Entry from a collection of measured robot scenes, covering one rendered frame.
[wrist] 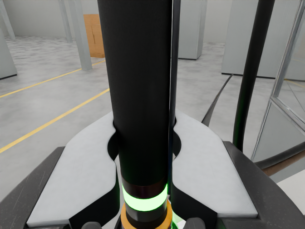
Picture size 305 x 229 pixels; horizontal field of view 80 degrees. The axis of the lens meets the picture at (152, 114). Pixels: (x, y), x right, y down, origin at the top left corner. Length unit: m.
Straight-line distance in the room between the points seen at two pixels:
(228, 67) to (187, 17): 2.58
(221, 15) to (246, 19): 6.76
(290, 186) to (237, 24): 5.11
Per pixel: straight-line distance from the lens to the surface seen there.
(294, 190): 0.55
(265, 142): 1.68
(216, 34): 12.26
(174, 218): 0.20
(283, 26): 5.57
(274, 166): 0.29
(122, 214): 0.17
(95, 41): 8.38
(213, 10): 12.25
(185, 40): 7.31
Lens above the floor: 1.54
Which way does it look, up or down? 29 degrees down
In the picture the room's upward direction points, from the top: 1 degrees counter-clockwise
